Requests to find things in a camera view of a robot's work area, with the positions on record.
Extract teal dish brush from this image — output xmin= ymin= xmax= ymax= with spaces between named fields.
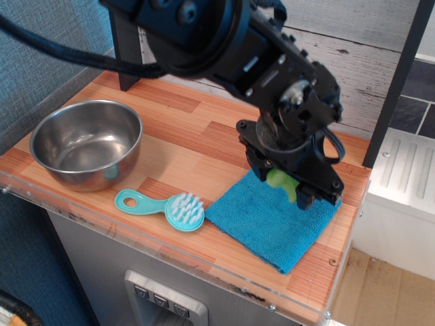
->
xmin=114 ymin=189 xmax=205 ymax=232

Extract grey toy fridge cabinet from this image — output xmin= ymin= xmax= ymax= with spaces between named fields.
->
xmin=49 ymin=213 xmax=325 ymax=325

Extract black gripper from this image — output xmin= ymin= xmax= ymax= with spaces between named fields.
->
xmin=237 ymin=119 xmax=345 ymax=209

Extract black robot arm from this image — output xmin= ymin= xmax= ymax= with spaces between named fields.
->
xmin=104 ymin=1 xmax=345 ymax=210

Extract black braided cable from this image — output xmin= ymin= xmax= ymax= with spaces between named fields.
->
xmin=0 ymin=13 xmax=164 ymax=79

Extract clear acrylic edge guard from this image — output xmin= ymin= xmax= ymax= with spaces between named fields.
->
xmin=1 ymin=175 xmax=330 ymax=325

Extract left black post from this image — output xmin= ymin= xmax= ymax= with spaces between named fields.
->
xmin=109 ymin=10 xmax=143 ymax=92

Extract right black post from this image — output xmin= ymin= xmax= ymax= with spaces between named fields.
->
xmin=362 ymin=0 xmax=434 ymax=168

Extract blue cloth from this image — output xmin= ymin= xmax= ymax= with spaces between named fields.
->
xmin=205 ymin=171 xmax=341 ymax=274

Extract white toy sink unit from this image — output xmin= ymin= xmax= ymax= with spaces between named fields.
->
xmin=353 ymin=128 xmax=434 ymax=279

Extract stainless steel bowl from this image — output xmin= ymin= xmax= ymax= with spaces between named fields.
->
xmin=30 ymin=99 xmax=143 ymax=192

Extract black post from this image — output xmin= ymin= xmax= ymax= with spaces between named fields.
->
xmin=362 ymin=0 xmax=434 ymax=168
xmin=109 ymin=10 xmax=143 ymax=92

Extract silver dispenser panel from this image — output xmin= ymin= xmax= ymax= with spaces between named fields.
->
xmin=124 ymin=270 xmax=209 ymax=325

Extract green toy broccoli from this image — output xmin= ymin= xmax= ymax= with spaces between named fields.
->
xmin=266 ymin=168 xmax=300 ymax=203

